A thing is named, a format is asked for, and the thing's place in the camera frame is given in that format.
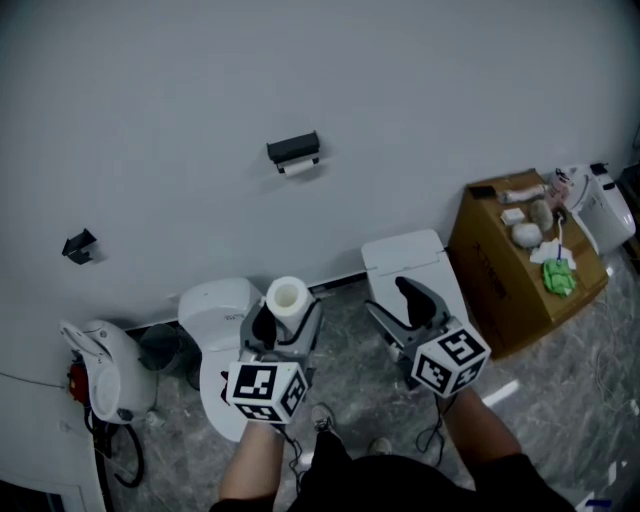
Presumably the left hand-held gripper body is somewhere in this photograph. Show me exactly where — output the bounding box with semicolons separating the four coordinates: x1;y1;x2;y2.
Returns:
225;313;324;426

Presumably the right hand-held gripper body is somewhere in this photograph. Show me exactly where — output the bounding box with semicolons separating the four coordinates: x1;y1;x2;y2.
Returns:
388;313;493;399

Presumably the white toilet paper roll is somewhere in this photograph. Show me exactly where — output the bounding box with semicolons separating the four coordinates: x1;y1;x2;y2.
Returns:
265;275;316;335

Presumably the black toilet paper holder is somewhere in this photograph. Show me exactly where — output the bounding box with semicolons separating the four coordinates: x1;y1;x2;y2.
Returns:
265;130;322;177

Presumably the person's right forearm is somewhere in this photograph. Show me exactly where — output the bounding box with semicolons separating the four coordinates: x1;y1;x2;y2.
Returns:
441;386;524;492

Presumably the person's left forearm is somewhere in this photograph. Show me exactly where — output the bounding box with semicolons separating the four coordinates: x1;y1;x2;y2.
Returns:
217;420;302;512

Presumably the white toilet with flat lid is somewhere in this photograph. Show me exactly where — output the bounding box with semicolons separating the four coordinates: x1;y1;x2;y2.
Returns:
360;228;472;351

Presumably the white toilet with round tank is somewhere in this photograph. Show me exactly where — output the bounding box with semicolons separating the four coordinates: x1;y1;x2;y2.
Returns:
177;277;267;444

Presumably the white toilet with black buttons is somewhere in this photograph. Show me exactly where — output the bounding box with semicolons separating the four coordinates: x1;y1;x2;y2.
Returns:
568;163;638;257

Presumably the white floor strip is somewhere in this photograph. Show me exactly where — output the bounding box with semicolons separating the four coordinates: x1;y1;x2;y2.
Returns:
482;379;521;407

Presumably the person's grey left shoe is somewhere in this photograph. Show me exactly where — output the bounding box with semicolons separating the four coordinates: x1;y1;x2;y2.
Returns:
310;403;337;434

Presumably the brown cardboard box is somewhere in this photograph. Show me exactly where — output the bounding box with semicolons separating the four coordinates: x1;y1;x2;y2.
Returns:
447;169;610;361

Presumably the grey waste bin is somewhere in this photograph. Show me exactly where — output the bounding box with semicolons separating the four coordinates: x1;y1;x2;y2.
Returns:
138;322;184;372

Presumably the white round sponge ball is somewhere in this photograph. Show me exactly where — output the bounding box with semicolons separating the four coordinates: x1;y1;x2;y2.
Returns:
510;222;543;248

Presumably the person's black clothing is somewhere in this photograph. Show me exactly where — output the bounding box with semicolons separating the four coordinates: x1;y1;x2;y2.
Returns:
209;428;577;512

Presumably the green cloth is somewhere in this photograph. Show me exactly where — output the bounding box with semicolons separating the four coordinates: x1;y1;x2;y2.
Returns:
542;258;578;299

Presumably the white crumpled tissue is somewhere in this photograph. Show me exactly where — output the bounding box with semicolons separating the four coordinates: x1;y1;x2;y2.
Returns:
529;237;576;265

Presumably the rolled beige towel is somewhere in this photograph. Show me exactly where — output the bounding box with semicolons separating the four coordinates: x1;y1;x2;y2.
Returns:
497;183;547;204

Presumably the grey fluffy brush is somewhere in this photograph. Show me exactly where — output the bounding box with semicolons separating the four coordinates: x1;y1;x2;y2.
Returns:
529;198;555;232

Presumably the pink and white toy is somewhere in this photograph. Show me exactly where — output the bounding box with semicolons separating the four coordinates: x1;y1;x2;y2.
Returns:
548;168;576;207

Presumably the red valve part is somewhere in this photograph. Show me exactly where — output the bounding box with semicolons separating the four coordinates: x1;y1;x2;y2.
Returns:
67;362;89;404

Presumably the white cabinet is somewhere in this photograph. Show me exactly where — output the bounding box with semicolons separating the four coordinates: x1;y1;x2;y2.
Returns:
0;370;107;512

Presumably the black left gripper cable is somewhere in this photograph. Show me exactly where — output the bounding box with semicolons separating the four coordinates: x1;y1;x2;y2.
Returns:
273;424;314;496

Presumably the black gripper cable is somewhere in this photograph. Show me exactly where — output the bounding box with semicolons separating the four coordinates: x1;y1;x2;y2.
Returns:
415;397;454;469
273;424;314;496

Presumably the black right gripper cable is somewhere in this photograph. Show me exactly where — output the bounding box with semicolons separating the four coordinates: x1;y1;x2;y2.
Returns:
415;397;454;469

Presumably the black hose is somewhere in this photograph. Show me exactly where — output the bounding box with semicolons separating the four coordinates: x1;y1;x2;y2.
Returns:
83;407;146;490

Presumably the white brush with blue handle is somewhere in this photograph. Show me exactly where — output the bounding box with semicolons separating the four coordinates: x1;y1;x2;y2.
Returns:
553;208;571;262

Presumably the black wall bracket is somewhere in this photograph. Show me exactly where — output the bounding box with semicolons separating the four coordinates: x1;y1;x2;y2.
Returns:
61;228;98;266

